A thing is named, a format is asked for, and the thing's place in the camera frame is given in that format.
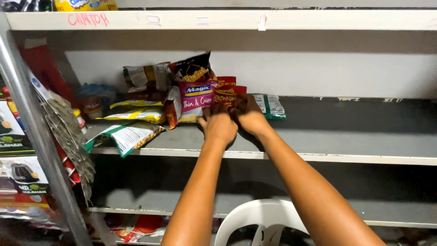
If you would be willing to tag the blue plastic bag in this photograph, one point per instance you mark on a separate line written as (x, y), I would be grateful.
(97, 90)

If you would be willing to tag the purple cracker packet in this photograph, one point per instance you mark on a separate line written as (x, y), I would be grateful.
(196, 99)

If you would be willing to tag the small bottle with yellow cap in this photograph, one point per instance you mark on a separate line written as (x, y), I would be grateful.
(80, 120)

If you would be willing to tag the brown red snack packet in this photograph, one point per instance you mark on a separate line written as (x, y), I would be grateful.
(146, 94)

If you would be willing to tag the person's left hand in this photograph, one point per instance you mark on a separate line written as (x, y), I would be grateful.
(219, 127)

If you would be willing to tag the yellow white snack packet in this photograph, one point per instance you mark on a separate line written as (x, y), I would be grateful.
(140, 115)
(136, 103)

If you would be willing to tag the row of dark bottles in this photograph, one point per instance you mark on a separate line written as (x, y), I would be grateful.
(25, 4)

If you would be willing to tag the dark brown snack packet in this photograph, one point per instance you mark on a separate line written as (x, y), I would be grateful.
(194, 70)

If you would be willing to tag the rack of printed boxes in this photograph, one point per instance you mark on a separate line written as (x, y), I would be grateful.
(18, 170)

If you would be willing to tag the grey metal pole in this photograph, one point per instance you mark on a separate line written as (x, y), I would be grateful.
(32, 129)

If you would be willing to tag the small green white packet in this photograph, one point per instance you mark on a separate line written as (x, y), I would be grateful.
(273, 106)

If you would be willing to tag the large green white nut packet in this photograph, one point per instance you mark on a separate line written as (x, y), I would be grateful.
(129, 136)

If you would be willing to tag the white wooden shelf unit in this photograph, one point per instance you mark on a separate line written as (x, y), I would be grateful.
(324, 143)

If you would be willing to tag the person's left fingers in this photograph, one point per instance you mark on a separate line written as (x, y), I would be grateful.
(215, 111)

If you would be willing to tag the heap of red white packets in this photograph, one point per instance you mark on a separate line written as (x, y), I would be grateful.
(141, 227)

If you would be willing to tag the hanging strip of red sachets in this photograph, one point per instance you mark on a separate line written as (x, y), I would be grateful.
(46, 70)

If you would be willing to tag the person's right hand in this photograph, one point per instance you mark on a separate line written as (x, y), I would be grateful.
(251, 116)

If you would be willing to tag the white plastic chair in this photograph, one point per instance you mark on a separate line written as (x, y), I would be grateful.
(259, 211)

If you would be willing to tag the hanging strip of silver sachets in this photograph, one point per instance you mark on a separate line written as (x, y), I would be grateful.
(66, 133)

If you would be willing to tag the orange red snack packet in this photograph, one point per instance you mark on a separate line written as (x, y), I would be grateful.
(172, 109)

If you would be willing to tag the person's right fingers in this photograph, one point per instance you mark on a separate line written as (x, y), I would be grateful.
(243, 102)

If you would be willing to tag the small jar with label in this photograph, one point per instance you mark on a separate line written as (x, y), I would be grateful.
(92, 108)

